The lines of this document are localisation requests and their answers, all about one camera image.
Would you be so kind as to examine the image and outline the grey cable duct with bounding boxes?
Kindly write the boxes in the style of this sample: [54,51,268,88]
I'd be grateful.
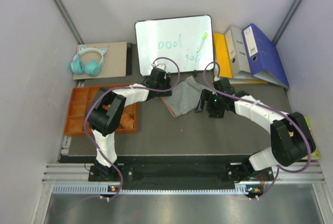
[52,184,260,196]

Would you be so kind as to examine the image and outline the beige board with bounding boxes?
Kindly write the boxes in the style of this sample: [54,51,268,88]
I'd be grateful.
[72,42,127,80]

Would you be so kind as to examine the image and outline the grey binder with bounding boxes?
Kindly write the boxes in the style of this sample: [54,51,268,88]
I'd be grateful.
[225,26,254,80]

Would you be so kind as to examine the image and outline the yellow binder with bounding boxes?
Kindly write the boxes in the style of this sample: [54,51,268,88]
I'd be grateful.
[213,33,267,84]

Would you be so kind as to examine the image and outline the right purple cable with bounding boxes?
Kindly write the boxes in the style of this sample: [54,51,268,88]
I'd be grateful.
[202,61,312,201]

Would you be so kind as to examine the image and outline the blue binder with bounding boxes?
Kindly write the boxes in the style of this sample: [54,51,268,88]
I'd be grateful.
[242,23,290,89]

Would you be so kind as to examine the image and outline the grey striped underwear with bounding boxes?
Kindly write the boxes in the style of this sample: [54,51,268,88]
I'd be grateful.
[161,76,208,118]

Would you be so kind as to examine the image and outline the green marker pen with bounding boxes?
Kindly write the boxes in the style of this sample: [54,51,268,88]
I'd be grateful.
[196,32,208,53]

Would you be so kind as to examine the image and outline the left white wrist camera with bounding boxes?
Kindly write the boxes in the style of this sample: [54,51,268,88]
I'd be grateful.
[151,63,166,70]

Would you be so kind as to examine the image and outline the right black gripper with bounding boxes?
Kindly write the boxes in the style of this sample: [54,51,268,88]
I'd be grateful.
[195,89,225,118]

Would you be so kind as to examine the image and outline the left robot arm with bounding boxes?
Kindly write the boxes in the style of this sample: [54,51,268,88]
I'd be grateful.
[84,64,172,181]

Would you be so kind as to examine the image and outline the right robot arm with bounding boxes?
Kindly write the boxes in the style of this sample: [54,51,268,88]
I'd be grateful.
[196,78,316,180]

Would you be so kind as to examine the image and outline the teal cat-ear headphones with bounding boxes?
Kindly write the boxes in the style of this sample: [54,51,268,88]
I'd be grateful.
[70,45,108,77]

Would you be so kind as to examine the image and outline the whiteboard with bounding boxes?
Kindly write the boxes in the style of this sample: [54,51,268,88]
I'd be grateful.
[135,15,214,76]

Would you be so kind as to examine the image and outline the green treehouse book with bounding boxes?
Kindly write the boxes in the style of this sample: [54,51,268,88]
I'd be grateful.
[305,116,321,160]

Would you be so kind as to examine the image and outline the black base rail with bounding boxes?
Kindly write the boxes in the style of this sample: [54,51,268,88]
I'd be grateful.
[88,163,274,190]

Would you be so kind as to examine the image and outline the orange underwear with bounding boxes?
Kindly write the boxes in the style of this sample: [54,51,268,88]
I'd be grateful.
[120,113,135,129]

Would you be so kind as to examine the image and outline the orange compartment tray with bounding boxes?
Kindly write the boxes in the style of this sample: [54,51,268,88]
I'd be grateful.
[63,86,138,137]

